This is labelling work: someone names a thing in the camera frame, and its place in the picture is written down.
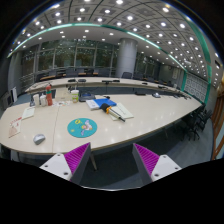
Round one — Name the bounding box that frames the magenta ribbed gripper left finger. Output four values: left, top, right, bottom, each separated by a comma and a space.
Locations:
41, 143, 91, 184

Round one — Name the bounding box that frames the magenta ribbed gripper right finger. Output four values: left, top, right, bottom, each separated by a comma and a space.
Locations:
132, 143, 181, 185

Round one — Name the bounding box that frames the round teal cartoon mouse pad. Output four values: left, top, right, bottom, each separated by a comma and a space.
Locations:
67, 118, 97, 138

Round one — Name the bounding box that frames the grey computer mouse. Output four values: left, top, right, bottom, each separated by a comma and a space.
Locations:
33, 134, 45, 145

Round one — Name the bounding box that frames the black office chair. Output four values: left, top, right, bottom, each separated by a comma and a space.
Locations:
198, 110, 212, 130

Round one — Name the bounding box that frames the black and orange handheld tool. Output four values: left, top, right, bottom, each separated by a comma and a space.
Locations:
101, 103, 125, 122

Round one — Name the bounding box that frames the white paper sheet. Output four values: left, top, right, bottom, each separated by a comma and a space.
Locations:
22, 107, 35, 119

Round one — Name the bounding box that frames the red and white leaflet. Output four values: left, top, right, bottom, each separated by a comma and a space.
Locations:
9, 117, 22, 137

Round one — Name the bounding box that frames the dark laptop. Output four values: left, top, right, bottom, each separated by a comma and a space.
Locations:
79, 93, 95, 102

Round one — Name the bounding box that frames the blue folder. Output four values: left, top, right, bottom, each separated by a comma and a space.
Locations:
94, 98, 117, 108

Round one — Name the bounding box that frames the white container with green label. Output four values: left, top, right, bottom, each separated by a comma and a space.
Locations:
71, 90, 79, 103

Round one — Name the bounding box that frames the red drink bottle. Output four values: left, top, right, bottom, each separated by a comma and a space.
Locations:
46, 85, 53, 106

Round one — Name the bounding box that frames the white paper cup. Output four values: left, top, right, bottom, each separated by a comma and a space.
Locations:
40, 95, 47, 107

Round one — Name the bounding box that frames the grey round pillar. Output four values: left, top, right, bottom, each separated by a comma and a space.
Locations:
115, 38, 138, 77

